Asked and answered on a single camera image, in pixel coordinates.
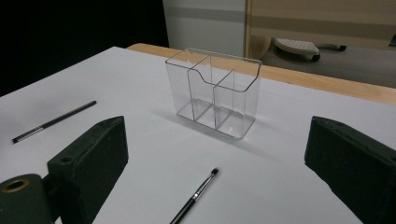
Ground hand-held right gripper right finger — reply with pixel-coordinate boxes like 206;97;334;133
304;116;396;224

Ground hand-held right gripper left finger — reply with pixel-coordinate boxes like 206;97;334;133
47;116;129;224

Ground black pencil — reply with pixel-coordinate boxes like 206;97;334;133
11;100;97;145

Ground black makeup brush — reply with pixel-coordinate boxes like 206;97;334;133
169;167;219;224

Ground clear acrylic organizer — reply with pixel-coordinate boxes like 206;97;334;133
164;47;263;140

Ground white table sheet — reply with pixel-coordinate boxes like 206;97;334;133
0;46;396;224

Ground wooden table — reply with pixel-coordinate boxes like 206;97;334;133
126;42;396;106

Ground white chair base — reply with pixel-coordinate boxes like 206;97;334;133
274;37;347;62

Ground wooden desk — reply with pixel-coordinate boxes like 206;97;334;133
244;0;396;59

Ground white cabinet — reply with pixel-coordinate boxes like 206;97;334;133
162;0;247;58

